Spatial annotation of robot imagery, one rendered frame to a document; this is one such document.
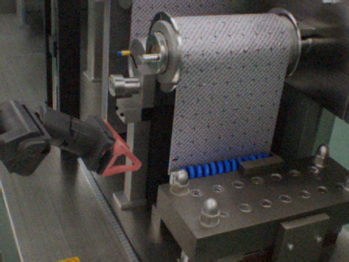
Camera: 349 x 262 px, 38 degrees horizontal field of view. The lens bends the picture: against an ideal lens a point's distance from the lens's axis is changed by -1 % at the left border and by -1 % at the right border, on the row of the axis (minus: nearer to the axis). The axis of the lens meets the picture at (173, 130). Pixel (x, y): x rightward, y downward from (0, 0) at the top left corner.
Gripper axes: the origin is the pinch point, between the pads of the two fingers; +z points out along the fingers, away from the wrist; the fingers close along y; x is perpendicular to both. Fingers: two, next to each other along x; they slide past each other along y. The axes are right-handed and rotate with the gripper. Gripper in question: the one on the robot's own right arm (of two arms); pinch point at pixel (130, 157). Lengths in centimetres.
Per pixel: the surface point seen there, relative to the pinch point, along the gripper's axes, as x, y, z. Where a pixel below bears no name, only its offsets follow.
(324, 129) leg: 22, -13, 56
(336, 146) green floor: 9, -137, 227
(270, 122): 18.1, 0.4, 24.6
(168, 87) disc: 14.3, -2.3, 0.6
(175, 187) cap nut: 0.4, 7.7, 6.6
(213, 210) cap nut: 2.8, 17.7, 7.6
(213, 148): 8.0, 0.3, 15.5
